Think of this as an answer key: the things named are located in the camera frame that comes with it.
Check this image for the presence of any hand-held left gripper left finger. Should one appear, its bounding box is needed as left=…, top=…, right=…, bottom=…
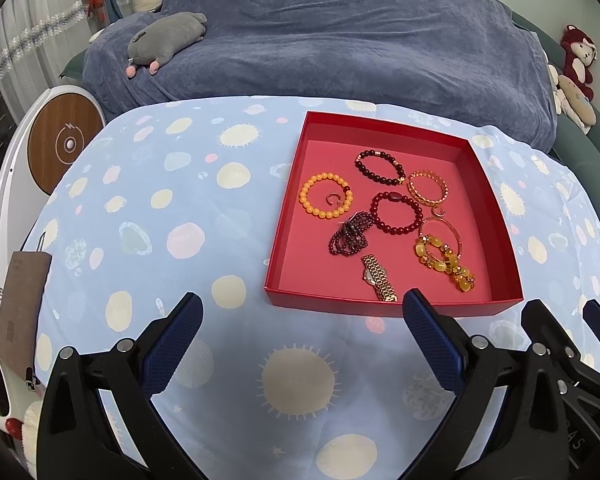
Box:
left=36, top=292, right=205, bottom=480

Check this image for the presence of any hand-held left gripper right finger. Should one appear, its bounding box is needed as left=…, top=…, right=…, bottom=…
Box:
left=402, top=288, right=572, bottom=480

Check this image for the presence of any gold link watch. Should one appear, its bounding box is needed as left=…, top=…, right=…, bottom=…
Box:
left=360, top=253, right=399, bottom=304

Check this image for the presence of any amber chunky bead bracelet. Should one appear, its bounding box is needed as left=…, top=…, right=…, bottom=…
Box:
left=413, top=232, right=478, bottom=293

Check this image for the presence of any gold bangle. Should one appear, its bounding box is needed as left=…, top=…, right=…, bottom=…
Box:
left=418, top=217, right=465, bottom=257

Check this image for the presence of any red cardboard box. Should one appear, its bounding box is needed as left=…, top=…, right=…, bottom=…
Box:
left=263, top=111, right=525, bottom=320

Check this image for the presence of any red bead bracelet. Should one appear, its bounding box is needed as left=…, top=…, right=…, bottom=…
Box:
left=370, top=189, right=424, bottom=235

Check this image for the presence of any purple multi-strand bead bracelet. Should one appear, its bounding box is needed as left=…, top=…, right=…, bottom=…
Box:
left=328, top=211, right=376, bottom=257

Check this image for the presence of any yellow bead bracelet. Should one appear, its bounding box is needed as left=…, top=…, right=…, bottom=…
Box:
left=298, top=172, right=354, bottom=220

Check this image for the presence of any light blue dotted blanket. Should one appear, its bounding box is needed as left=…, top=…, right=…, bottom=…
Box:
left=15, top=95, right=600, bottom=480

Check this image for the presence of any brown paper card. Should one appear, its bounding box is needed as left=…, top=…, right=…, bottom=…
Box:
left=0, top=251, right=54, bottom=374

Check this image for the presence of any green sofa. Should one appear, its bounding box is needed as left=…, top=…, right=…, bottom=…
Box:
left=510, top=10, right=600, bottom=192

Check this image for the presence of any white toy with red dots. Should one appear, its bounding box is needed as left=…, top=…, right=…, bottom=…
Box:
left=0, top=352, right=47, bottom=477

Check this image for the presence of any beige plush toy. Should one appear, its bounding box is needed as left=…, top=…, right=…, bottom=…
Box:
left=557, top=75, right=599, bottom=134

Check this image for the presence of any small white plush toy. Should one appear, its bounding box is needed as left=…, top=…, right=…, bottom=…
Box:
left=547, top=63, right=565, bottom=116

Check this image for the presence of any white device with wooden disc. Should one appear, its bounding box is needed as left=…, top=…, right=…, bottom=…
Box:
left=0, top=85, right=107, bottom=322

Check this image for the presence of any red monkey plush toy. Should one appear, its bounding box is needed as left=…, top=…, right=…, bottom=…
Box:
left=559, top=23, right=598, bottom=104

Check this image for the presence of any grey mouse plush toy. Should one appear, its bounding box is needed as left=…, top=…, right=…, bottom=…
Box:
left=125, top=11, right=209, bottom=79

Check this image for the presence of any grey-blue blanket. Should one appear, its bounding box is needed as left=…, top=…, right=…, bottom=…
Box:
left=82, top=0, right=559, bottom=154

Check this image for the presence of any white curtain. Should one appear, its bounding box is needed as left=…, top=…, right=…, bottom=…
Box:
left=0, top=0, right=131, bottom=127

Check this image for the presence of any silver tinsel garland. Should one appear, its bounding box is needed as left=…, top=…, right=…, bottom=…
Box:
left=0, top=0, right=132, bottom=79

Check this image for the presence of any orange gold chain bracelet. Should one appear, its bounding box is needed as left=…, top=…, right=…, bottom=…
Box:
left=407, top=169, right=450, bottom=207

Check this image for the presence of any dark brown bead bracelet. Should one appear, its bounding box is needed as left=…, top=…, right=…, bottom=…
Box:
left=354, top=148, right=406, bottom=186

